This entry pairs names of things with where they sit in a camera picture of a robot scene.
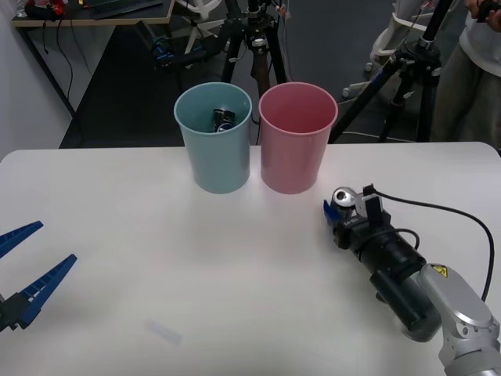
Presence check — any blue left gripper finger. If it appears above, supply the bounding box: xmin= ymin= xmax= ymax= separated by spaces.
xmin=0 ymin=254 xmax=78 ymax=332
xmin=0 ymin=221 xmax=44 ymax=259

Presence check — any white swivel chair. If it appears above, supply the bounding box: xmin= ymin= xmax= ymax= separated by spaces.
xmin=174 ymin=0 xmax=229 ymax=54
xmin=342 ymin=0 xmax=431 ymax=99

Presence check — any pink plastic bin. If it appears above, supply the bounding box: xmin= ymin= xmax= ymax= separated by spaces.
xmin=258 ymin=81 xmax=339 ymax=195

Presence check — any black jointed control arm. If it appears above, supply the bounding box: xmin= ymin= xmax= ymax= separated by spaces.
xmin=476 ymin=0 xmax=501 ymax=24

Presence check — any person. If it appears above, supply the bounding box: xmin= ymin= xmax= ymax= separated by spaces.
xmin=428 ymin=0 xmax=501 ymax=154

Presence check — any person's right hand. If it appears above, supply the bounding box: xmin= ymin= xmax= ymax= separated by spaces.
xmin=465 ymin=0 xmax=496 ymax=21

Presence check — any black tripod with pole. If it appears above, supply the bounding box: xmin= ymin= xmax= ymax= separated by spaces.
xmin=330 ymin=0 xmax=455 ymax=144

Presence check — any dark can with silver top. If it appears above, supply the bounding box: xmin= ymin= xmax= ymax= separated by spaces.
xmin=331 ymin=186 xmax=359 ymax=220

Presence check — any dark desk with wooden edge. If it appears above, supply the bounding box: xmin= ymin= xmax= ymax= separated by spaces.
xmin=11 ymin=0 xmax=176 ymax=118

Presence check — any black tripod with camera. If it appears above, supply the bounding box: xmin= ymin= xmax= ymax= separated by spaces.
xmin=221 ymin=0 xmax=290 ymax=99

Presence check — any pale blue plastic bin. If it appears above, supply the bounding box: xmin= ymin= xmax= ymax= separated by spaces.
xmin=173 ymin=81 xmax=253 ymax=195

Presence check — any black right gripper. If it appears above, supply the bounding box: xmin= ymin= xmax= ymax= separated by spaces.
xmin=323 ymin=199 xmax=393 ymax=256

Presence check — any black drink can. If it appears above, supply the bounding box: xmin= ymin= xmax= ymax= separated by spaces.
xmin=212 ymin=108 xmax=237 ymax=134

